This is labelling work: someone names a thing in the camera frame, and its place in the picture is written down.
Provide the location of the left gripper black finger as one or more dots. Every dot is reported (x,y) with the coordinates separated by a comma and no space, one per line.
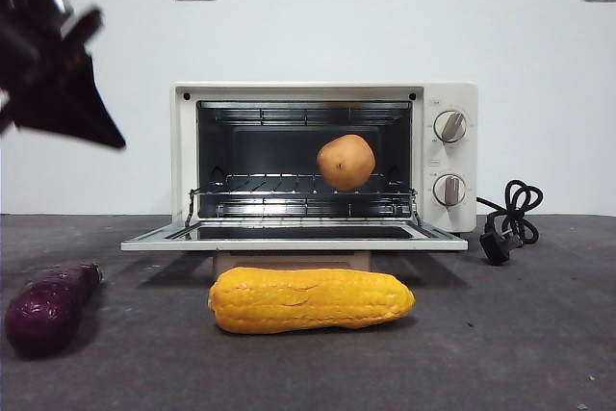
(86,88)
(53,115)

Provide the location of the brown potato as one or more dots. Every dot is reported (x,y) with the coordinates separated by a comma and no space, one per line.
(346,161)

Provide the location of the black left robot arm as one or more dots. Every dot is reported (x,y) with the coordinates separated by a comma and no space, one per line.
(19,45)

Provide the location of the oven temperature knob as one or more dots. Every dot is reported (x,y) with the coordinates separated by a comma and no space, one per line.
(450,126)

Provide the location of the oven timer knob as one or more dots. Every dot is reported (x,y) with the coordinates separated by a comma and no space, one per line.
(449,189)

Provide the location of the white Toshiba toaster oven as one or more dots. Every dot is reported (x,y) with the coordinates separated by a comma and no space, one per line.
(462,161)

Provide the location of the purple eggplant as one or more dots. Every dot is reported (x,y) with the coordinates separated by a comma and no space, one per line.
(45,312)

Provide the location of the yellow corn cob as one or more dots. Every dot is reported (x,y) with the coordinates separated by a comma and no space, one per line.
(308,302)

